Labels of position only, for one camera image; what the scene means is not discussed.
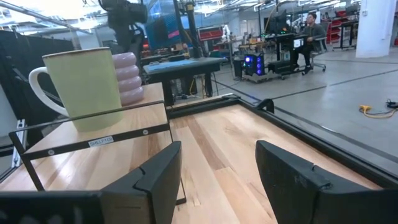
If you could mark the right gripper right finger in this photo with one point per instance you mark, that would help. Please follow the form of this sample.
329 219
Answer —
298 193

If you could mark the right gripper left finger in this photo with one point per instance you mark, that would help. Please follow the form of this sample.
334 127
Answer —
149 193

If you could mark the lilac ribbed mug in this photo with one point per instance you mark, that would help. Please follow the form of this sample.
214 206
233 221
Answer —
129 81

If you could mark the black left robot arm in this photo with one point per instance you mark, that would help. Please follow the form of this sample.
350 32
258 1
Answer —
124 18

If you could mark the wooden shelf with black legs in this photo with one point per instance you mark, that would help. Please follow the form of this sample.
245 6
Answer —
93 161

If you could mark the grey desk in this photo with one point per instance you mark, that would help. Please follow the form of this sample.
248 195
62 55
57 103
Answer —
183 67

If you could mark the computer tower with blue lights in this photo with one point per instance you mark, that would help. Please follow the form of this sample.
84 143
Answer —
253 63

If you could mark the office chair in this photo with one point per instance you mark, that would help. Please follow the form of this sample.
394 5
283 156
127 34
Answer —
320 53

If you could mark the person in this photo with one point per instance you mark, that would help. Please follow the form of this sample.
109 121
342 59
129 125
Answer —
311 34

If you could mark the white pillar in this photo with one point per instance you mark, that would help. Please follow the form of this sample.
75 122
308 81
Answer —
376 28

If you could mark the black metal table frame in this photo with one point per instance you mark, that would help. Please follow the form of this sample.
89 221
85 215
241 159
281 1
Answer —
311 130

